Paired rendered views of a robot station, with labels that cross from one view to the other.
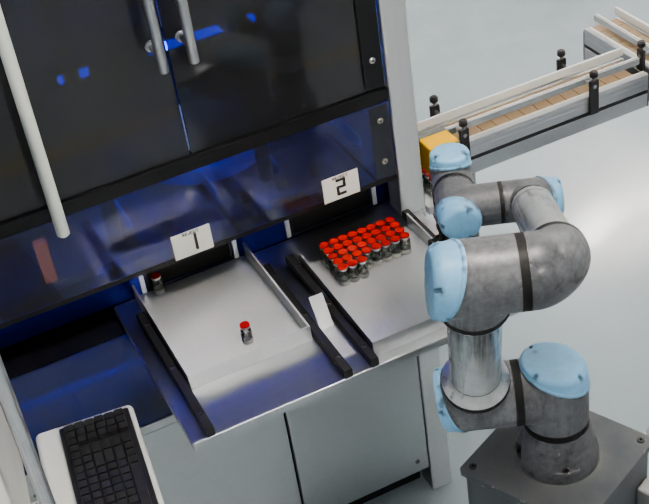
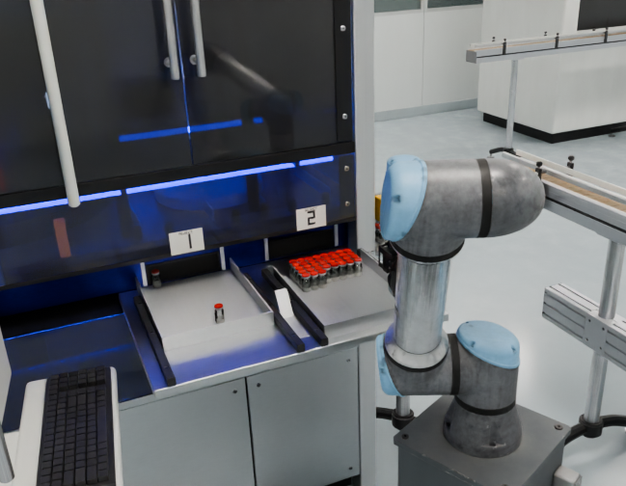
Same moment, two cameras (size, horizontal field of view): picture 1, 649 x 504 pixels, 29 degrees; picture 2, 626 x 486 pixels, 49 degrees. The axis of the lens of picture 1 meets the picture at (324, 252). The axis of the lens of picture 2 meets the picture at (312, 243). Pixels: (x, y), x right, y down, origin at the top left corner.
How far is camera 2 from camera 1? 0.92 m
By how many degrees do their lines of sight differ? 13
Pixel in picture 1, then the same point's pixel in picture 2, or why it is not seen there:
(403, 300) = (353, 304)
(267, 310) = (240, 303)
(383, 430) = (326, 436)
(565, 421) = (497, 391)
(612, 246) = not seen: hidden behind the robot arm
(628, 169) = (508, 295)
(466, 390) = (408, 345)
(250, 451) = (217, 437)
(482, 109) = not seen: hidden behind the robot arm
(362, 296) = (319, 299)
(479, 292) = (438, 202)
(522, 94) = not seen: hidden behind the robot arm
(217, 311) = (200, 301)
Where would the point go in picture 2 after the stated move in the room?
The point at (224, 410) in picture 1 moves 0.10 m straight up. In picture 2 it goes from (188, 367) to (182, 327)
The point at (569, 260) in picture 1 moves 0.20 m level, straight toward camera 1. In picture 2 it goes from (530, 183) to (545, 238)
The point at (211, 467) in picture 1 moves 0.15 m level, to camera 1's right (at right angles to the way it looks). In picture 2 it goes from (183, 446) to (236, 443)
